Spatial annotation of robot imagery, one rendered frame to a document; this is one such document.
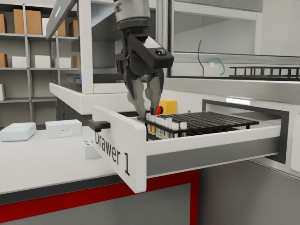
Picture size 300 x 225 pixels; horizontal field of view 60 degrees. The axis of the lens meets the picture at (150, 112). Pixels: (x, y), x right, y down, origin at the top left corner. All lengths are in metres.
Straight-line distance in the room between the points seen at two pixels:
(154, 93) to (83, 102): 0.78
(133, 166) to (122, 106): 0.99
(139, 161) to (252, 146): 0.26
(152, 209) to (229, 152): 0.33
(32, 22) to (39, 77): 0.92
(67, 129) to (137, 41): 0.62
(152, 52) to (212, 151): 0.22
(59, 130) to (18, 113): 3.74
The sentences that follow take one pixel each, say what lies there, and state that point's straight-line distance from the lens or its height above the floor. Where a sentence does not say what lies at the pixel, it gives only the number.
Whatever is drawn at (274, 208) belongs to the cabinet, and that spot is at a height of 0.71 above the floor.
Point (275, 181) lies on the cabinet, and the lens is 0.65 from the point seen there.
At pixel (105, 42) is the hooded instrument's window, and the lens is 1.38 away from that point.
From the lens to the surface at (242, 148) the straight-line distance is 0.55.
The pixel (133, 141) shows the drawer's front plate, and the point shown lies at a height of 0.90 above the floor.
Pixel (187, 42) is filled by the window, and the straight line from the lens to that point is 0.91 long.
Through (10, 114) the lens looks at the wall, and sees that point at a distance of 4.81.
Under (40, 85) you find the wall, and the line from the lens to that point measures 4.73.
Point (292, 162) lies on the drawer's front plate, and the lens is 0.59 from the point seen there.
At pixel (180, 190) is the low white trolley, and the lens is 0.80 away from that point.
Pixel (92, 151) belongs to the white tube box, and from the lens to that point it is 0.78.
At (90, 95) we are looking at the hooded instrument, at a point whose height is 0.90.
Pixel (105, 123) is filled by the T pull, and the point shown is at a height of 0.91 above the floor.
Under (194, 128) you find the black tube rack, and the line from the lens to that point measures 0.51.
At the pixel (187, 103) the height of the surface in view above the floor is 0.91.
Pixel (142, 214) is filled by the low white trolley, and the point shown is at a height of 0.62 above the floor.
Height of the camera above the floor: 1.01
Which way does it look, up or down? 9 degrees down
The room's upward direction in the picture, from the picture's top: straight up
